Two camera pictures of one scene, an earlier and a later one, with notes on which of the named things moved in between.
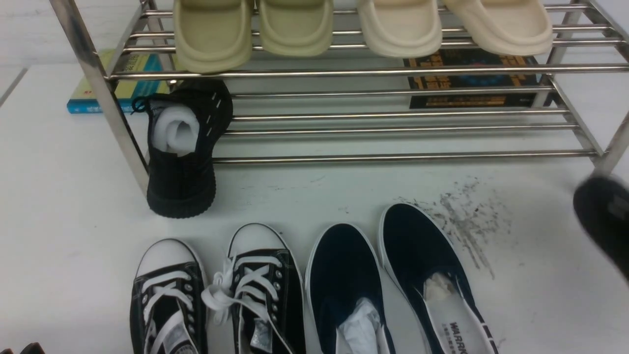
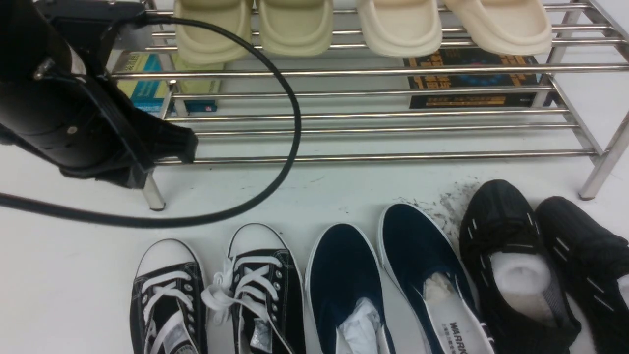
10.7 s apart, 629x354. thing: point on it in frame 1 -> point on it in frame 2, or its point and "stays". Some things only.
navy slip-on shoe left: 345,293 stays
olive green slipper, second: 297,28 stays
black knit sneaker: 185,123 -> 520,304
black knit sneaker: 602,201 -> 593,260
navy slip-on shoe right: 429,273 stays
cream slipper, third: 403,29 stays
